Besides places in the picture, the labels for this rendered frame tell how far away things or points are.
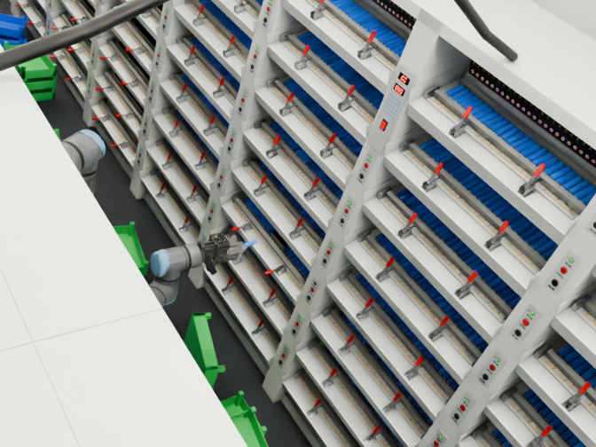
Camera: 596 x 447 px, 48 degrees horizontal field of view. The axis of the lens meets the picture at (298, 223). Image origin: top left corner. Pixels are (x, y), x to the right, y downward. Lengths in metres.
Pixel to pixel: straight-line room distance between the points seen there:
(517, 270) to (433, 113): 0.51
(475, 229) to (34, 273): 1.40
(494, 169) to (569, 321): 0.43
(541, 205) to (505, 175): 0.13
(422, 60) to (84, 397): 1.52
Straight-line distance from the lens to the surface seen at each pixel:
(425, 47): 1.98
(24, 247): 0.81
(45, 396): 0.67
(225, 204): 2.93
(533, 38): 2.15
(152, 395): 0.68
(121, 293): 0.77
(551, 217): 1.79
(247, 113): 2.68
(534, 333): 1.88
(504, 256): 1.90
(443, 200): 2.00
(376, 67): 2.14
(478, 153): 1.90
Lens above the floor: 2.27
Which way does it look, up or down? 36 degrees down
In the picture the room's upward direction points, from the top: 21 degrees clockwise
